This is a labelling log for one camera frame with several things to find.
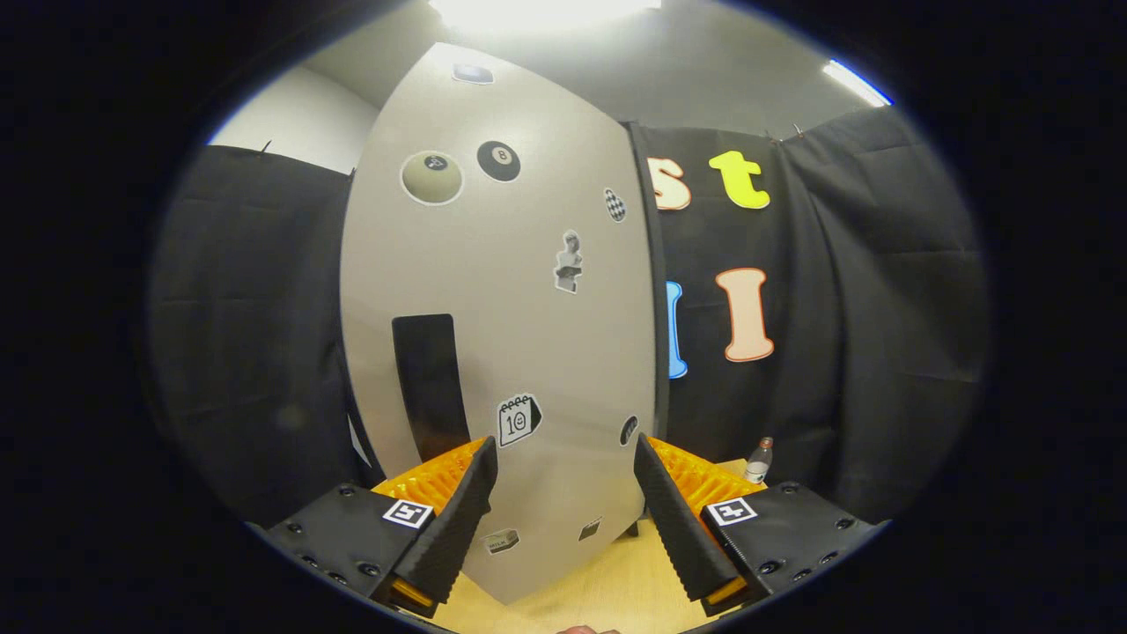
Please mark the dark grey shoe cabinet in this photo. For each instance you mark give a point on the dark grey shoe cabinet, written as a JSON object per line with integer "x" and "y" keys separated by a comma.
{"x": 657, "y": 264}

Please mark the small red-capped bottle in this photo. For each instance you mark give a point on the small red-capped bottle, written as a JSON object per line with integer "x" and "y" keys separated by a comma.
{"x": 759, "y": 462}

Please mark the large ceiling light panel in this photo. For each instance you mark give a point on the large ceiling light panel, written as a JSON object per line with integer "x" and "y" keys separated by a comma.
{"x": 541, "y": 11}

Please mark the beige shoe cabinet door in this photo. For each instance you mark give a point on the beige shoe cabinet door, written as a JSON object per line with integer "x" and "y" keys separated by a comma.
{"x": 528, "y": 335}

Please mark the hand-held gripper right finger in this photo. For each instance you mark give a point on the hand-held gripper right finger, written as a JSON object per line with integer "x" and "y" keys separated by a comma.
{"x": 673, "y": 519}

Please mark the black backdrop cloth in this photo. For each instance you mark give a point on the black backdrop cloth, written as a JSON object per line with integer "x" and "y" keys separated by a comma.
{"x": 880, "y": 308}

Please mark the narrow ceiling light strip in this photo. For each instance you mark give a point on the narrow ceiling light strip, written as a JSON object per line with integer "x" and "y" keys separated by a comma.
{"x": 856, "y": 82}

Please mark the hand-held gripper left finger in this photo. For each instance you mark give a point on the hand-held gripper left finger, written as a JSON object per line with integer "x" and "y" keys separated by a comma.
{"x": 458, "y": 519}

